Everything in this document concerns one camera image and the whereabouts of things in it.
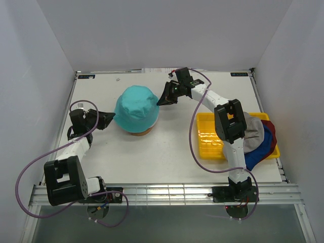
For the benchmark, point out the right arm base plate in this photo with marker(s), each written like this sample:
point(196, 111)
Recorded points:
point(222, 195)

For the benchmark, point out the grey bucket hat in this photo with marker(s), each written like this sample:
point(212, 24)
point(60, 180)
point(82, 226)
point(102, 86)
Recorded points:
point(254, 134)

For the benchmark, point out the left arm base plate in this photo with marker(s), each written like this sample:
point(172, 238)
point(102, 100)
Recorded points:
point(114, 197)

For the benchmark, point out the dark red hat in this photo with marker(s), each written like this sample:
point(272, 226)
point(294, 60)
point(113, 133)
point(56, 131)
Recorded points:
point(269, 143)

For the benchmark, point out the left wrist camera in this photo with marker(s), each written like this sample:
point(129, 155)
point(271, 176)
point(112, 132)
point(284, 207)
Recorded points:
point(78, 105)

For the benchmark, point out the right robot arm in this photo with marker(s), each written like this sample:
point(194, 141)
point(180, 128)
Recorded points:
point(230, 125)

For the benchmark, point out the wooden hat stand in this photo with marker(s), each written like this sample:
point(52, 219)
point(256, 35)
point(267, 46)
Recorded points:
point(139, 130)

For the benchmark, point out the yellow plastic tray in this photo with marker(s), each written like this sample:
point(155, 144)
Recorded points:
point(210, 146)

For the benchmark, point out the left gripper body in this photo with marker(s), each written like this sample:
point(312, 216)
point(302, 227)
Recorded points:
point(91, 116)

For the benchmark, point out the blue hat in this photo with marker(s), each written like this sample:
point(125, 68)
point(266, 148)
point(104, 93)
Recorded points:
point(254, 157)

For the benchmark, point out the paper label strip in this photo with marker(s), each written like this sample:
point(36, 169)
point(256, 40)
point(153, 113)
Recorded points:
point(158, 70)

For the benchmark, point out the teal bucket hat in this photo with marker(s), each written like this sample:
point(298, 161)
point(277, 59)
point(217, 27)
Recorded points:
point(136, 106)

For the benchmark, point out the aluminium front rail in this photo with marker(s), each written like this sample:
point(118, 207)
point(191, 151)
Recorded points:
point(197, 194)

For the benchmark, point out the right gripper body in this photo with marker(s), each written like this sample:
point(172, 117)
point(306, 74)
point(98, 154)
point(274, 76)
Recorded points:
point(179, 92)

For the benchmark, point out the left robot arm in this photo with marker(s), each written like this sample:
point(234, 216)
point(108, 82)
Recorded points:
point(64, 177)

